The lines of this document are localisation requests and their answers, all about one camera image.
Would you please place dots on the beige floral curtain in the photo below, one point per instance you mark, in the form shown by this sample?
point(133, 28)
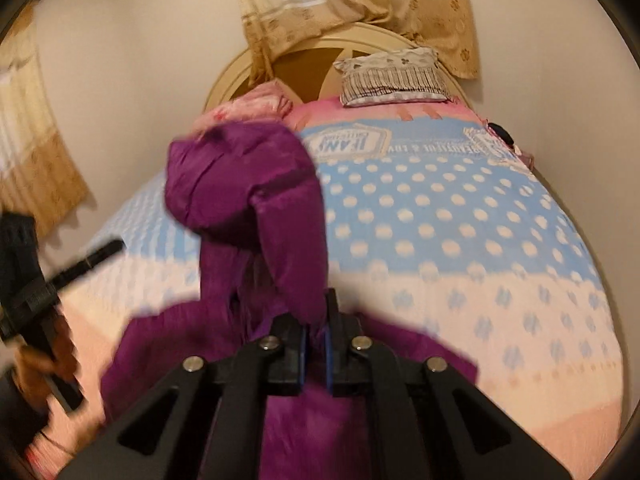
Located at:
point(35, 160)
point(360, 5)

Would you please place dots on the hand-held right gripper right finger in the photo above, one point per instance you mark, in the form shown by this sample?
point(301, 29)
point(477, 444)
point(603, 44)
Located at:
point(328, 360)

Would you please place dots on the folded pink quilt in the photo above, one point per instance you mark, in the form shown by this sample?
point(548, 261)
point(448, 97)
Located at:
point(250, 105)

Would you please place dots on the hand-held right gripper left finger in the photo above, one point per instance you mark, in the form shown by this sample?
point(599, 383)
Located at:
point(301, 355)

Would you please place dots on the polka dot bed blanket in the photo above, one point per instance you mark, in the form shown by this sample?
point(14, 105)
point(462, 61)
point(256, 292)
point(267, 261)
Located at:
point(450, 240)

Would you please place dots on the cream round headboard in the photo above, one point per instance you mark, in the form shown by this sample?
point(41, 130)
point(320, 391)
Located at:
point(310, 60)

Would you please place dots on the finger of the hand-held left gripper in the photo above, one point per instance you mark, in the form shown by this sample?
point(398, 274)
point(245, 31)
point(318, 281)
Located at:
point(87, 264)

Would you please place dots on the striped grey pillow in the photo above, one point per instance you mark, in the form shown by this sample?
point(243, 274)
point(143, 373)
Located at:
point(390, 80)

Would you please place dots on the purple down jacket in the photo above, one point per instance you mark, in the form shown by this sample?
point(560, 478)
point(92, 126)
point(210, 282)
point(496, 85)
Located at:
point(260, 210)

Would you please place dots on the person's left hand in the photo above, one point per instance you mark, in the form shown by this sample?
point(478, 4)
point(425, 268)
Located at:
point(55, 355)

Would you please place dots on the small dark object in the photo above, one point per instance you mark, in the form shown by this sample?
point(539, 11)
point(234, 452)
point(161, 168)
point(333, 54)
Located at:
point(501, 132)

